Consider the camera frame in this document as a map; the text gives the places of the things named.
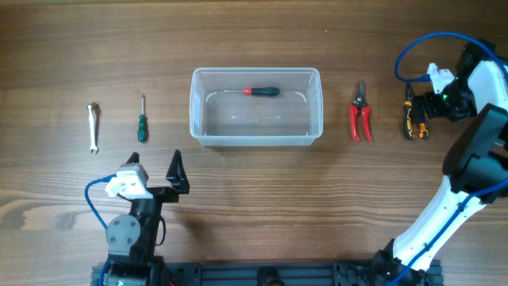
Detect orange black needle-nose pliers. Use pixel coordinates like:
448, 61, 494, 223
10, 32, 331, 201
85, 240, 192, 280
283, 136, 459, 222
403, 83, 429, 140

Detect small silver wrench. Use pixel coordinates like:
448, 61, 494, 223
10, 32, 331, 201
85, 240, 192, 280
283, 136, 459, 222
87, 102, 98, 154

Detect red handled cutting pliers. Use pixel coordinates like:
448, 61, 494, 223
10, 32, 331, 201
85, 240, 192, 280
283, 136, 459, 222
349, 81, 373, 141

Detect red black screwdriver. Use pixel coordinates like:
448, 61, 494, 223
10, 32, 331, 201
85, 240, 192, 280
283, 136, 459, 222
225, 87, 280, 97

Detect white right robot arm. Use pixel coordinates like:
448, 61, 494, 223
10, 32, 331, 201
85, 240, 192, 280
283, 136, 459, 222
170, 38, 507, 285

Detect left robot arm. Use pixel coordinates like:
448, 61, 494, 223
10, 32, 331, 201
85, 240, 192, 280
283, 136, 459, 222
98, 150, 190, 285

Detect clear plastic container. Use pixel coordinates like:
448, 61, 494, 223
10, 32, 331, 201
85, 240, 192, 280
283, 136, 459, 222
189, 68, 324, 146

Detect green handled screwdriver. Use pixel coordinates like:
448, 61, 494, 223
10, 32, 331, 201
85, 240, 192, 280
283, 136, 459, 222
137, 94, 148, 142

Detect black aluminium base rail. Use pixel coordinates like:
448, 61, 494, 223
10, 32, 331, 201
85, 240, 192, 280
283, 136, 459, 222
90, 258, 444, 286

